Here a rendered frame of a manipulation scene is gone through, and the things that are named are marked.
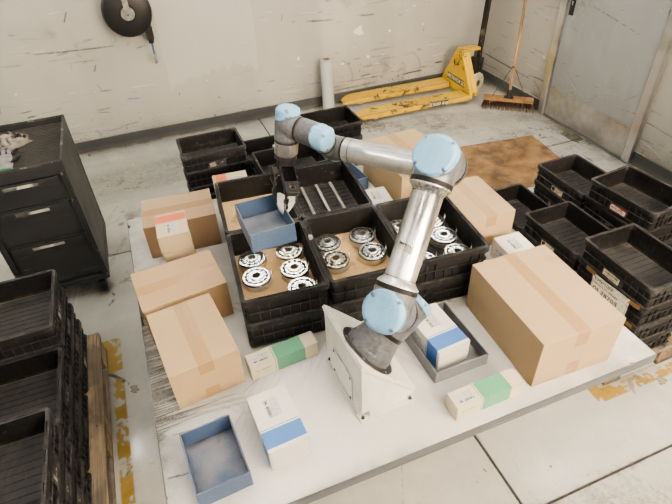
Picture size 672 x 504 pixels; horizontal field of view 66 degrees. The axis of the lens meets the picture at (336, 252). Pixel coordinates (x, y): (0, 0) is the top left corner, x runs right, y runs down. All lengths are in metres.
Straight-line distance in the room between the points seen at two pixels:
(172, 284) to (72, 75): 3.20
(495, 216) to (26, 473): 1.93
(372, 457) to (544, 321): 0.67
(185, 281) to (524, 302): 1.17
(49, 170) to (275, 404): 1.82
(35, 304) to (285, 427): 1.52
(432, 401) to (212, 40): 3.87
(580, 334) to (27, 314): 2.23
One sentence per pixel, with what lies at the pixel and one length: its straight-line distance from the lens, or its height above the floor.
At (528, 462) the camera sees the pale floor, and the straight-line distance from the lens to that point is 2.50.
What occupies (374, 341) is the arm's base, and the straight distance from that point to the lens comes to 1.50.
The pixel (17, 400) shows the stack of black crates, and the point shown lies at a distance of 2.51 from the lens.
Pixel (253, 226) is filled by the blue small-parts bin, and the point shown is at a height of 1.07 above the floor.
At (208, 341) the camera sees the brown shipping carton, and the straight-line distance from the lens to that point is 1.72.
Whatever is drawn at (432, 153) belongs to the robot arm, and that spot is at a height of 1.46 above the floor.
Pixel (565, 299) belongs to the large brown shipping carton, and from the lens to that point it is 1.84.
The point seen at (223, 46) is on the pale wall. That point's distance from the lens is 4.95.
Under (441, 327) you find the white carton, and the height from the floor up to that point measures 0.79.
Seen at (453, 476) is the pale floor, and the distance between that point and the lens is 2.40.
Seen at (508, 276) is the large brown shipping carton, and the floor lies 0.90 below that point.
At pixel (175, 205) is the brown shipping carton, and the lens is 2.39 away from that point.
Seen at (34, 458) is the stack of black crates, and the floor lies 0.49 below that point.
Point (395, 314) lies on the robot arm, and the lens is 1.33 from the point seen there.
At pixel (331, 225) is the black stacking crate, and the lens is 2.08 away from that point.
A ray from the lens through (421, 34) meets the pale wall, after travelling 5.63.
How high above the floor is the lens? 2.09
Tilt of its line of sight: 39 degrees down
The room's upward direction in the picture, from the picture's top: 3 degrees counter-clockwise
